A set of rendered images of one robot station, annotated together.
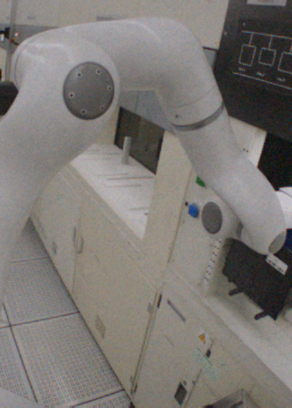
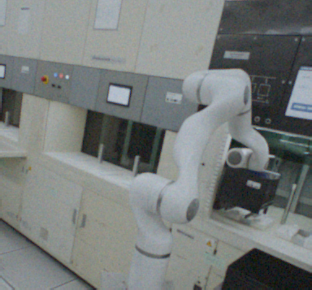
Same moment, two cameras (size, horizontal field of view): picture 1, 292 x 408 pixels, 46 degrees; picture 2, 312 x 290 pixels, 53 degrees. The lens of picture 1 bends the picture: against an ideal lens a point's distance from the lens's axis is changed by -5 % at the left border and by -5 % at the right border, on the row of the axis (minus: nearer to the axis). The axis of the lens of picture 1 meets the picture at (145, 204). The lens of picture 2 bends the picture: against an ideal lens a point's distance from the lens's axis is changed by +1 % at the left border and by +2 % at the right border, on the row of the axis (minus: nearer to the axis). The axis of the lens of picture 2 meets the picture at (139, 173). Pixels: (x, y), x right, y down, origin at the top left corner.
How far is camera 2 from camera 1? 0.83 m
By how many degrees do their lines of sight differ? 21
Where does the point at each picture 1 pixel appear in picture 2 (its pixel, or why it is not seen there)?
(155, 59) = not seen: hidden behind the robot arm
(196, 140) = (241, 119)
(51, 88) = (240, 93)
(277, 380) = (267, 248)
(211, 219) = (235, 157)
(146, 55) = not seen: hidden behind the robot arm
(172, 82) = not seen: hidden behind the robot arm
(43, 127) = (235, 106)
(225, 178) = (248, 136)
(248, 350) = (244, 238)
